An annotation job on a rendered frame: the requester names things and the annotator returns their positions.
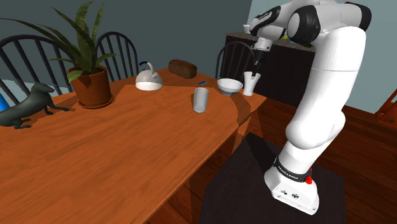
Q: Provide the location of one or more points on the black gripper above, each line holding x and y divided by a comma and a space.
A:
258, 59

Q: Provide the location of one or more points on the white bowl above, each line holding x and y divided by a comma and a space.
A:
229, 86

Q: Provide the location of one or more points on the dark robot stand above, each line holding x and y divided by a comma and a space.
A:
242, 192

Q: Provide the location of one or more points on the white vase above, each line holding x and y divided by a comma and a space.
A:
249, 85

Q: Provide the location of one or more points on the dark animal figure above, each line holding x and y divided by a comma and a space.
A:
28, 107

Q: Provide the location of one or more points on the wooden furniture piece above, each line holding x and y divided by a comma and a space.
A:
389, 111

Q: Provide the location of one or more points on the dark spindle-back chair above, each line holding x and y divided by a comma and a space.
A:
119, 56
232, 62
18, 62

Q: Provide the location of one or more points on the white cylinder cup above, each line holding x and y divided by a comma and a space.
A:
200, 99

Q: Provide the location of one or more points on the potted green plant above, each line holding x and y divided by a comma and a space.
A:
90, 83

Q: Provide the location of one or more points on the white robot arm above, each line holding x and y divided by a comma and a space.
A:
328, 93

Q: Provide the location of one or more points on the small blue flat object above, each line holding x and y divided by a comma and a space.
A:
203, 83

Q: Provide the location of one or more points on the dark sideboard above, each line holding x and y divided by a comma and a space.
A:
285, 74

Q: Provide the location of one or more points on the brown bread loaf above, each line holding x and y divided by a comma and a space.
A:
183, 68

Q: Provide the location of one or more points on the wooden dining table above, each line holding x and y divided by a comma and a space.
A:
108, 139

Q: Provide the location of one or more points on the white kettle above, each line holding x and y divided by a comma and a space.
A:
149, 81

